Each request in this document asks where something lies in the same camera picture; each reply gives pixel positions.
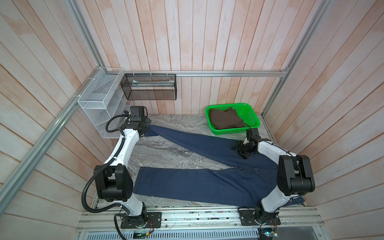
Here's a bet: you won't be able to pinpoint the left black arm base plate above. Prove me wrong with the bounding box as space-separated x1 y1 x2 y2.
121 212 162 229

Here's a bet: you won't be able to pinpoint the black mesh wall basket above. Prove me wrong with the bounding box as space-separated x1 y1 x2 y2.
120 73 178 101

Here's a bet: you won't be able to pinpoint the green perforated plastic basket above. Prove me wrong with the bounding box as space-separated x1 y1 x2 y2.
205 103 261 135

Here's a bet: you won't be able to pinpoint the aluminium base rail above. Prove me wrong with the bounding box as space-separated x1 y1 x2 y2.
76 205 325 240

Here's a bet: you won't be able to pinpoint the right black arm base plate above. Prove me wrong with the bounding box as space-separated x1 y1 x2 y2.
238 207 281 226

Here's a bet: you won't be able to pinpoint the folded dark brown trousers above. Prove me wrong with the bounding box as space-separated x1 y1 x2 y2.
209 108 245 130

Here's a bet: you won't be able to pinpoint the white wire mesh shelf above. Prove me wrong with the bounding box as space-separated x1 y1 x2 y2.
78 67 127 139

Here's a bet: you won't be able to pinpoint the dark blue denim jeans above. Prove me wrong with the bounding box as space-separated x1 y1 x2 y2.
134 126 286 208

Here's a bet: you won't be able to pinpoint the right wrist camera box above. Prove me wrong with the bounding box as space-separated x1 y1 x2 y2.
246 128 261 142

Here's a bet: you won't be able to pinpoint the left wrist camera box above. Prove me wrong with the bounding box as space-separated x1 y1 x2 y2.
130 106 148 122

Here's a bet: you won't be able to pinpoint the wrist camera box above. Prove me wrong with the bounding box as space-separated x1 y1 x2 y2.
246 128 261 142
130 106 148 122

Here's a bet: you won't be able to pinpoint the horizontal aluminium wall rail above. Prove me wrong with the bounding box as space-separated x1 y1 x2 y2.
122 70 288 77

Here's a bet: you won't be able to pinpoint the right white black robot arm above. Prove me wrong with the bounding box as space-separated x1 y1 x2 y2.
232 139 316 225

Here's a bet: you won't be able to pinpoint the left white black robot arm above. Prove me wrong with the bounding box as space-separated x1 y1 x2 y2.
90 115 151 228

